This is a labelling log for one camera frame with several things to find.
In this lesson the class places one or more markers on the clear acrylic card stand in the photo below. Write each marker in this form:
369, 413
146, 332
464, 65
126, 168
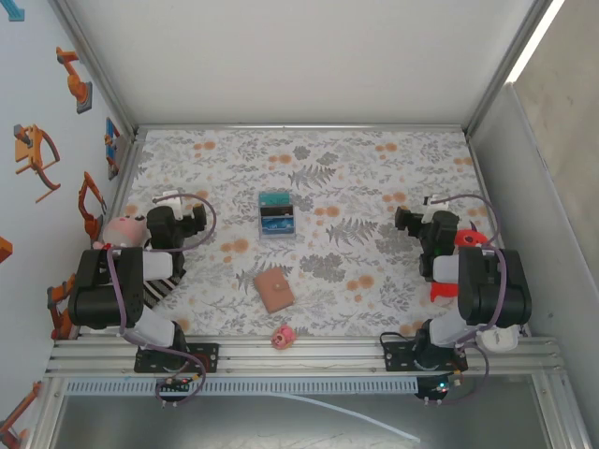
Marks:
277, 236

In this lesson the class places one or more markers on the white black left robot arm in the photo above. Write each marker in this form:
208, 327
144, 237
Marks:
107, 290

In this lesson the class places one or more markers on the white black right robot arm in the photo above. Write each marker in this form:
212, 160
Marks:
491, 290

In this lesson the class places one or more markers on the teal card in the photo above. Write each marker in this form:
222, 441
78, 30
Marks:
273, 199

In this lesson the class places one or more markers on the blue printed card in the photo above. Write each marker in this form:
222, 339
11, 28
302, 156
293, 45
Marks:
278, 226

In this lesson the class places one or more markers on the red monster toy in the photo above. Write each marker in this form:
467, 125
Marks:
468, 238

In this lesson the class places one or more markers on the pink plush doll red dress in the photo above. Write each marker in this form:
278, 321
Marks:
121, 231

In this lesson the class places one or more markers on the black white striped cloth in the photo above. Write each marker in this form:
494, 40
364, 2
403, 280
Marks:
156, 290

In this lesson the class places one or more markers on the floral tablecloth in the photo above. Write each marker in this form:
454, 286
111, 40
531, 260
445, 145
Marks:
327, 154

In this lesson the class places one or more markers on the small pink toy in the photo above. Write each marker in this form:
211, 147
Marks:
284, 337

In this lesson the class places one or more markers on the white plastic tube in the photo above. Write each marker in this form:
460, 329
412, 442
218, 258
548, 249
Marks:
355, 416

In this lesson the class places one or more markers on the white light strip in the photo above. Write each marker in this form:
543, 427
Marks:
533, 44

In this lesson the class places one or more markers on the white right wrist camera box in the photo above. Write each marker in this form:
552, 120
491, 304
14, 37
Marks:
433, 208

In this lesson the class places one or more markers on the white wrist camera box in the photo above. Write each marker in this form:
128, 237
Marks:
433, 208
178, 203

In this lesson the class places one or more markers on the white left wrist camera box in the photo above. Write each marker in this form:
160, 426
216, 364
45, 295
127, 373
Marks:
178, 203

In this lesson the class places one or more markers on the blue orange wall sticker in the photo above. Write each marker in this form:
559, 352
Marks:
111, 145

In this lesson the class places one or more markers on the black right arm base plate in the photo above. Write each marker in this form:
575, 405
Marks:
395, 357

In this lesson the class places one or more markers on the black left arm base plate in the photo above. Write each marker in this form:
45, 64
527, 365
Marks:
210, 357

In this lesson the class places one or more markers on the orange claw wall sticker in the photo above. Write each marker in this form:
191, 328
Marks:
28, 149

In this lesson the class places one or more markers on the orange block wall sticker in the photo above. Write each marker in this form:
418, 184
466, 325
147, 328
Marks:
4, 250

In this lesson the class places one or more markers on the aluminium frame rail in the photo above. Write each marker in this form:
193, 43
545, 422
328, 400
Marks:
327, 360

